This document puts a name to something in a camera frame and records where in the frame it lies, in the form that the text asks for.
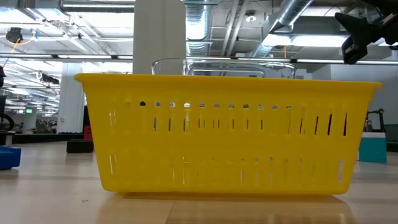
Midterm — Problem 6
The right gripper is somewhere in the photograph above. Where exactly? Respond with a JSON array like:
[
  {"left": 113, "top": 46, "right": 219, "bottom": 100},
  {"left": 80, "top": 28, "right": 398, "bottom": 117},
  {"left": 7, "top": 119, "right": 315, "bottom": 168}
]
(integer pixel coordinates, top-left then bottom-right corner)
[{"left": 335, "top": 9, "right": 398, "bottom": 65}]

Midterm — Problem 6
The yellow slotted plastic basket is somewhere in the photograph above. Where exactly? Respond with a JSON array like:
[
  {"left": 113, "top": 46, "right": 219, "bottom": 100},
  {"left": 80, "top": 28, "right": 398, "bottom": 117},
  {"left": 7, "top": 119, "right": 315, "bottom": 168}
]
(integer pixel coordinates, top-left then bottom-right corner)
[{"left": 73, "top": 73, "right": 382, "bottom": 196}]

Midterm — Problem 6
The clear plastic bin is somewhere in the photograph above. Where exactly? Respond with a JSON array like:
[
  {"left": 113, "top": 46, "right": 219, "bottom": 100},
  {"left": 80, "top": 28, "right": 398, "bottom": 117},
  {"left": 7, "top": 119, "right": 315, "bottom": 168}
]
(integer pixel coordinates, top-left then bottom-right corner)
[{"left": 151, "top": 57, "right": 297, "bottom": 79}]

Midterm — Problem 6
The black background robot stand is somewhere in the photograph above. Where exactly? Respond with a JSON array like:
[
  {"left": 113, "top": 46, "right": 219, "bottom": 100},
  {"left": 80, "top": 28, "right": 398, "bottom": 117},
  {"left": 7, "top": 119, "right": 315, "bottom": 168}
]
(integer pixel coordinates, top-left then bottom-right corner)
[{"left": 364, "top": 108, "right": 386, "bottom": 134}]

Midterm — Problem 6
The teal box with white lid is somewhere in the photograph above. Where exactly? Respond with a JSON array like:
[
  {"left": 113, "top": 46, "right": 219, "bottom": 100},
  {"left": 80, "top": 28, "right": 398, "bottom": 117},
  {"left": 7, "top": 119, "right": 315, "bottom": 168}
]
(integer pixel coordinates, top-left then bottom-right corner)
[{"left": 358, "top": 132, "right": 387, "bottom": 163}]

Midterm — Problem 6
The wide white column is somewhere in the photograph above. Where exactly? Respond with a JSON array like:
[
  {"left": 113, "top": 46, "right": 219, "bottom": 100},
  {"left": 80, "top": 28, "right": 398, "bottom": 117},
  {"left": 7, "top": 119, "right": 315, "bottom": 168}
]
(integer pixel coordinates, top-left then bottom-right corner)
[{"left": 132, "top": 0, "right": 187, "bottom": 75}]

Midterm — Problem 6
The narrow white column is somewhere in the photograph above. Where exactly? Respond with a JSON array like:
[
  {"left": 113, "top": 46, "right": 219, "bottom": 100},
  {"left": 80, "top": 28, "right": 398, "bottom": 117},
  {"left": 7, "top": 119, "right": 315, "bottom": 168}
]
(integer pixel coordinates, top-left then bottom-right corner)
[{"left": 57, "top": 62, "right": 85, "bottom": 134}]

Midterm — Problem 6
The black rectangular block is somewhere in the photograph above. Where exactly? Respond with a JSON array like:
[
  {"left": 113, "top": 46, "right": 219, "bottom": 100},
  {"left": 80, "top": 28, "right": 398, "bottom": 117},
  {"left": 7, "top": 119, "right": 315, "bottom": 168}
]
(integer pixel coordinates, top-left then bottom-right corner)
[{"left": 66, "top": 139, "right": 95, "bottom": 154}]

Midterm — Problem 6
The black ceiling device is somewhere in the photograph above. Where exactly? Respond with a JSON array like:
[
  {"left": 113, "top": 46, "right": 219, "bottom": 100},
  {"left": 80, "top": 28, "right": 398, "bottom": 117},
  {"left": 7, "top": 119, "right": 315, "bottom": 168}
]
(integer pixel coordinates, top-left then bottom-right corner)
[{"left": 5, "top": 27, "right": 24, "bottom": 44}]

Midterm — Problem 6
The black background machine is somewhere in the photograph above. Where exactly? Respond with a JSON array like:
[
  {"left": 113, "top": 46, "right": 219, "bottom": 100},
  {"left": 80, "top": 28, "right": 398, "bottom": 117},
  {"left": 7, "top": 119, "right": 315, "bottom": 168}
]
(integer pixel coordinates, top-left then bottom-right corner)
[{"left": 0, "top": 95, "right": 16, "bottom": 146}]

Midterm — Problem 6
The blue plastic tray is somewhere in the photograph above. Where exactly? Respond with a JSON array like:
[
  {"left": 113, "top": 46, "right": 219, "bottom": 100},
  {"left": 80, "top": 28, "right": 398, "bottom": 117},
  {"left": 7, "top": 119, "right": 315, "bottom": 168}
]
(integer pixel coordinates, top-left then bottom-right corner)
[{"left": 0, "top": 146, "right": 22, "bottom": 170}]

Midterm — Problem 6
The long ceiling light rail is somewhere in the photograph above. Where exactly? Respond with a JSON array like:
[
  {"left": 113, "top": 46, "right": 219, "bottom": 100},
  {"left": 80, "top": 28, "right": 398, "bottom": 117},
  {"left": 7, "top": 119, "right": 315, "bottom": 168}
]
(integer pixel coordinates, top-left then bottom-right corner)
[
  {"left": 0, "top": 53, "right": 134, "bottom": 60},
  {"left": 185, "top": 56, "right": 398, "bottom": 65}
]

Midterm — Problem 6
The silver slanted ventilation duct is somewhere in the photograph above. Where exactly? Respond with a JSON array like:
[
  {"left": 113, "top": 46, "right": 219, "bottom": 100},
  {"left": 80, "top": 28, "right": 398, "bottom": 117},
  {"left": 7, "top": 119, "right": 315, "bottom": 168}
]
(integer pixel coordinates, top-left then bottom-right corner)
[{"left": 251, "top": 0, "right": 314, "bottom": 58}]

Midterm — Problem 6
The silver ribbed ventilation duct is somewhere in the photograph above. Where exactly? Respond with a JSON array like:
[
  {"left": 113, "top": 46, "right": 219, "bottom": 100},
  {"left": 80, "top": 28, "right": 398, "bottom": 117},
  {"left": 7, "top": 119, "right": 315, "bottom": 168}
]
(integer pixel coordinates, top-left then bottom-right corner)
[{"left": 185, "top": 0, "right": 213, "bottom": 57}]

